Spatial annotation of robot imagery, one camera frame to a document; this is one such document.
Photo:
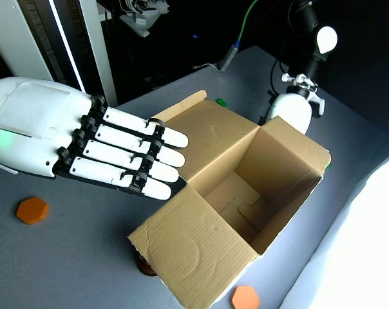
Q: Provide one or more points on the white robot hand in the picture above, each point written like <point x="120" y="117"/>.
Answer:
<point x="36" y="128"/>
<point x="291" y="109"/>

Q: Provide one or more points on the brown cardboard box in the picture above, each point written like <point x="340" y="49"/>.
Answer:
<point x="214" y="145"/>

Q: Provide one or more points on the brown round object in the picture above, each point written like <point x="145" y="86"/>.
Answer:
<point x="146" y="268"/>

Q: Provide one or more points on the orange hexagon block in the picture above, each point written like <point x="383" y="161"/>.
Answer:
<point x="245" y="297"/>
<point x="32" y="210"/>

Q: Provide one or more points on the white light strip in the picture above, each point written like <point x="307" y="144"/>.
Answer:
<point x="67" y="45"/>

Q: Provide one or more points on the white equipment rack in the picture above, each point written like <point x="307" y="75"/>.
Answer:
<point x="14" y="32"/>

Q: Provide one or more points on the grey table cloth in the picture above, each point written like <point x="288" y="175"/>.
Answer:
<point x="69" y="257"/>

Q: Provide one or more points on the white printed plastic part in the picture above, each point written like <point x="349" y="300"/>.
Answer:
<point x="139" y="24"/>

